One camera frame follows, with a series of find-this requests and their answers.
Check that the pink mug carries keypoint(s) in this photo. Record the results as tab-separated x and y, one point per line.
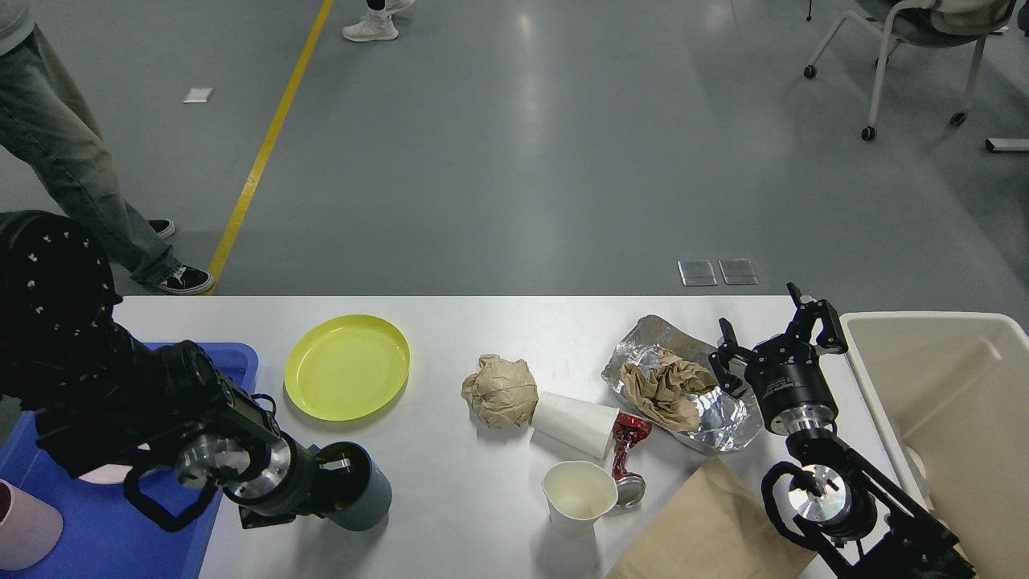
30	528

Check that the white paper cup upright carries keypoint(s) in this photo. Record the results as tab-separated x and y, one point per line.
578	493

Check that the grey office chair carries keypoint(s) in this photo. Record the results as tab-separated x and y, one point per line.
929	24

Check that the metal floor plate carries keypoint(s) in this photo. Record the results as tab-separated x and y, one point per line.
697	273
738	271

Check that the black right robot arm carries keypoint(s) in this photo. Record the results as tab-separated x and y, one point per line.
830	499

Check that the pink plate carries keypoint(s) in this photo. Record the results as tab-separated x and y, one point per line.
111	474

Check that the white metal bar on floor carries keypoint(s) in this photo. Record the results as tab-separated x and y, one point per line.
1003	145

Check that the crumpled aluminium foil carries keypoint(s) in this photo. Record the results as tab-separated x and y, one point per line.
727	424

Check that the dark teal mug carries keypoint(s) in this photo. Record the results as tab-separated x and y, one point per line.
355	502

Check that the people's feet in background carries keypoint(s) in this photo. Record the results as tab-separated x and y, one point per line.
377	23

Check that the beige plastic bin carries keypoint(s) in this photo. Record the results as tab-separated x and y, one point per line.
949	391

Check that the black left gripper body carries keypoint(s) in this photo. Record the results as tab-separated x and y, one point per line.
284	489

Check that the crumpled brown paper on foil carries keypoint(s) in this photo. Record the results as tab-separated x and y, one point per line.
660	394

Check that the crumpled brown paper ball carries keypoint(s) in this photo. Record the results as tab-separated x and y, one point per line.
502	393

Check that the blue plastic tray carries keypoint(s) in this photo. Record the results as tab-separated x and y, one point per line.
103	535

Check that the white paper cup lying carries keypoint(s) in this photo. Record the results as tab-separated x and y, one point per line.
583	425

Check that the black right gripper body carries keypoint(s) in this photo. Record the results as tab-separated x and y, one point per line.
790	388

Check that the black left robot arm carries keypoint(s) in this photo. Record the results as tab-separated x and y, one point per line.
183	427

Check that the right metal floor plate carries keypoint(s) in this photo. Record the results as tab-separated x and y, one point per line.
738	271

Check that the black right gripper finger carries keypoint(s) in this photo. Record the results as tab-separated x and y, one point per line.
721	361
815	323

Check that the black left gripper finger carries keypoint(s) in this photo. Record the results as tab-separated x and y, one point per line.
341	465

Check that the yellow plate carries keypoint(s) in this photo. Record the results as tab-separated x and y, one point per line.
347	368

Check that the left metal floor plate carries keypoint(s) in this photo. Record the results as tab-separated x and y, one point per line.
697	273

